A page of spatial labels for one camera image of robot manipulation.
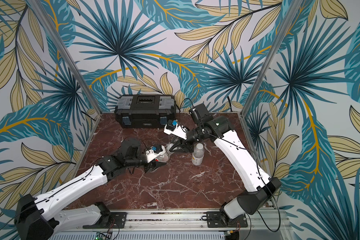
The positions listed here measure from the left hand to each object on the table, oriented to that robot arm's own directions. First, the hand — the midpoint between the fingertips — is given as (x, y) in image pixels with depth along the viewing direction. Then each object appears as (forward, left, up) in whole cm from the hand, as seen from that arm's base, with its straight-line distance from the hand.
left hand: (162, 160), depth 72 cm
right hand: (+2, -5, +11) cm, 12 cm away
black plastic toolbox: (+36, +16, -3) cm, 39 cm away
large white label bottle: (+9, -19, -12) cm, 24 cm away
